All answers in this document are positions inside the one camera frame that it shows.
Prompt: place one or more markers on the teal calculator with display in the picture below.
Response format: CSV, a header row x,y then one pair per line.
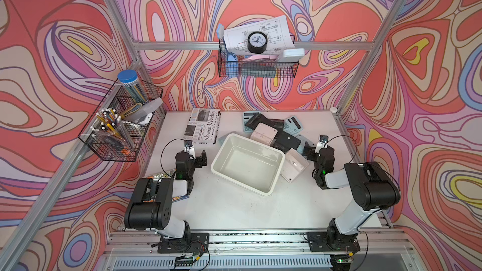
x,y
292,125

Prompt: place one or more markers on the pink calculator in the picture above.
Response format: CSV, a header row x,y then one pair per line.
x,y
293,166
264,134

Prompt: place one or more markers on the design weekly magazine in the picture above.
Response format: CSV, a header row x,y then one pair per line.
x,y
202,127

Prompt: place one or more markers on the light blue calculator face down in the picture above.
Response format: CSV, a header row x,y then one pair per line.
x,y
222,139

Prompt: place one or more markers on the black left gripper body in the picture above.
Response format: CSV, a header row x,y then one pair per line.
x,y
191,164

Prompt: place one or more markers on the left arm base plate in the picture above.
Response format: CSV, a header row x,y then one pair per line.
x,y
195,243

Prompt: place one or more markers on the clear cup of pens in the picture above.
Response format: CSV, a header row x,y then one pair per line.
x,y
110,128

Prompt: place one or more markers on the blue lid pencil jar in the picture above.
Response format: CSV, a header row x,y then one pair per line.
x,y
131,83

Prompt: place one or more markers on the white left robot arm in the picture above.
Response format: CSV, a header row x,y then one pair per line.
x,y
150,206

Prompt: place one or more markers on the white paper drawing sheet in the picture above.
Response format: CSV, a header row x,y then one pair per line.
x,y
276,30

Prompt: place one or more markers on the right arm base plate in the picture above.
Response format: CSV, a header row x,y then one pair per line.
x,y
332,242

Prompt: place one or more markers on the white box in side basket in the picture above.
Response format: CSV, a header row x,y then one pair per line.
x,y
145,112

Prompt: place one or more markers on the black wire side basket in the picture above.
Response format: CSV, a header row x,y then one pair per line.
x,y
116,98

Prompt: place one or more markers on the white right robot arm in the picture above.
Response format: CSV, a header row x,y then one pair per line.
x,y
371,188

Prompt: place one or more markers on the white device in basket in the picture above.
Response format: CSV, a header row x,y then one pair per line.
x,y
291,55

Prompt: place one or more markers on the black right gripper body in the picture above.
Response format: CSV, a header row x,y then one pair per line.
x,y
316,166

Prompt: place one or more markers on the cream plastic storage box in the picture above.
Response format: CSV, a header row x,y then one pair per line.
x,y
249,164

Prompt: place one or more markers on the teal calculator at back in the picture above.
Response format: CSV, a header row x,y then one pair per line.
x,y
247,115

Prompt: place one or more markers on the black round clock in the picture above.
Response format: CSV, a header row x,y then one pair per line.
x,y
257,42

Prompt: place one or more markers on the blue calculator under pile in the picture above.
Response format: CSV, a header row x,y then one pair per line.
x,y
303,141

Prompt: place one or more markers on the black calculator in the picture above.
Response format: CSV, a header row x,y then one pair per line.
x,y
285,141
260,118

